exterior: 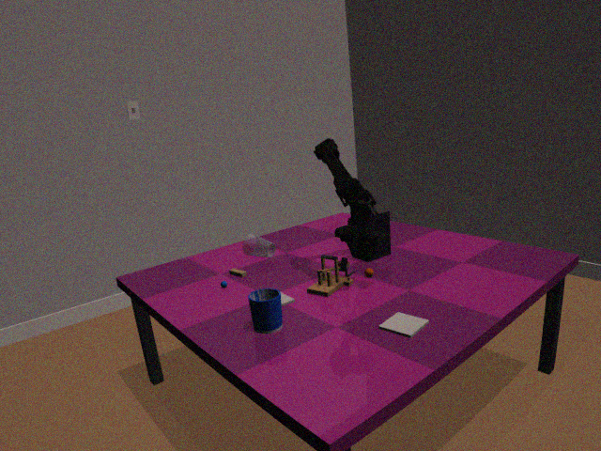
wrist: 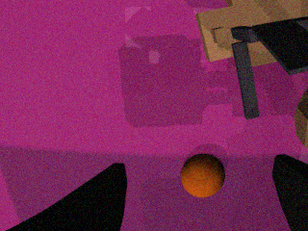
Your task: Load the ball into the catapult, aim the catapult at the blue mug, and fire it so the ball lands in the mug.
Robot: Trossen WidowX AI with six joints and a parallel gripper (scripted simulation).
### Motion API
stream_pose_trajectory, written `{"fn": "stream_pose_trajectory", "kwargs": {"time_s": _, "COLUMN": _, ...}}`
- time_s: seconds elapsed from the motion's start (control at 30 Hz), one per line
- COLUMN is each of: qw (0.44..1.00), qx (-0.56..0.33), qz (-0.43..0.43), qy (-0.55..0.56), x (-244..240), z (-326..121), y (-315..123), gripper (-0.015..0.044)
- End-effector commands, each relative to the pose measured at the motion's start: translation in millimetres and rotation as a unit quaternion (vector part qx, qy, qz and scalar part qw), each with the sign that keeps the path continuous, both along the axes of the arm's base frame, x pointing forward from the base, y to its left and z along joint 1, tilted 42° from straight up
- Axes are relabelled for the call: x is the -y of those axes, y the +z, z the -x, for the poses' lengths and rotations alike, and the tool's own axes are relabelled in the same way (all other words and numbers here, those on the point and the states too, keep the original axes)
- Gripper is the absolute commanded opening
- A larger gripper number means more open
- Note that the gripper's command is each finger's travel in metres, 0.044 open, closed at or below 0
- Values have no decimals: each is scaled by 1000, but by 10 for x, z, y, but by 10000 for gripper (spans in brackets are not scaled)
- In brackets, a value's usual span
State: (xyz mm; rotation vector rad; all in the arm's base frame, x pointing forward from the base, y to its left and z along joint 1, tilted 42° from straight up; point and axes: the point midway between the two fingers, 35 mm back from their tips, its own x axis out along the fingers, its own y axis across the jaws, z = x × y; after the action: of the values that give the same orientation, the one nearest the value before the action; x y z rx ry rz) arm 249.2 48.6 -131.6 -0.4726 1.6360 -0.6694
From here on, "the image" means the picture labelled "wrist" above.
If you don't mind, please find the orange ball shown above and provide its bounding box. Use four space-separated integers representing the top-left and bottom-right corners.
181 153 226 197

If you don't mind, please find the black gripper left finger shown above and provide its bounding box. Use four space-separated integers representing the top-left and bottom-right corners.
5 163 127 231

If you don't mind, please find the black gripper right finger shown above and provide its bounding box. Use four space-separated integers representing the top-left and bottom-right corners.
272 154 308 231

